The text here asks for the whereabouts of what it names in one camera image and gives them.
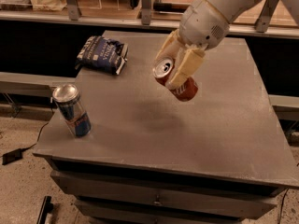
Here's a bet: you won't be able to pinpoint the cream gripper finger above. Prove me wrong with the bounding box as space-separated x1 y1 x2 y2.
153 30 186 66
165 47 205 90

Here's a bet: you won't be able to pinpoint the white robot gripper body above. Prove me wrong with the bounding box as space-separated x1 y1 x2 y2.
178 0 229 49

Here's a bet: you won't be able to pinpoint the red coke can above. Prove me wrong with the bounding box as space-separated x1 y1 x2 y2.
152 57 198 102

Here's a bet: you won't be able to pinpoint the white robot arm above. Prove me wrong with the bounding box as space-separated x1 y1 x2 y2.
156 0 299 90

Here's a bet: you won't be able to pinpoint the blue silver energy drink can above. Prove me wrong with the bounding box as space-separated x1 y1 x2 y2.
52 84 92 137

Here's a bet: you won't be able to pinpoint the dark blue chip bag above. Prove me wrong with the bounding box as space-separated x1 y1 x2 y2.
76 35 128 75

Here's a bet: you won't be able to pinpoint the grey drawer cabinet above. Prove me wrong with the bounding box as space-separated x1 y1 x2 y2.
35 32 299 224

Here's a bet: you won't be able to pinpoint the black power adapter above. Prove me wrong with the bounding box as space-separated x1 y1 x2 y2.
2 148 22 165

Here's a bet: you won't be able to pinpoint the black object on floor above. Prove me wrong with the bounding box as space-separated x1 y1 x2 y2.
36 196 54 224

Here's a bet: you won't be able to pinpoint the metal shelf bracket middle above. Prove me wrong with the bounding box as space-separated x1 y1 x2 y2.
141 0 151 25

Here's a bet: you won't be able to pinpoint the metal shelf bracket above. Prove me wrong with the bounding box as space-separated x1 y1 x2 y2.
141 0 151 25
66 0 81 21
254 0 279 33

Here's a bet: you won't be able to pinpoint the metal shelf bracket right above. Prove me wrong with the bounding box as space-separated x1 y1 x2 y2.
254 0 279 33

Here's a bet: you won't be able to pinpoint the metal shelf bracket left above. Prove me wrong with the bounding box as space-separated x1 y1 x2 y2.
66 0 81 21

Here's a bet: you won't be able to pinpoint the black cable on floor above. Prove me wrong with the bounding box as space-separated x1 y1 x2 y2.
19 121 50 151

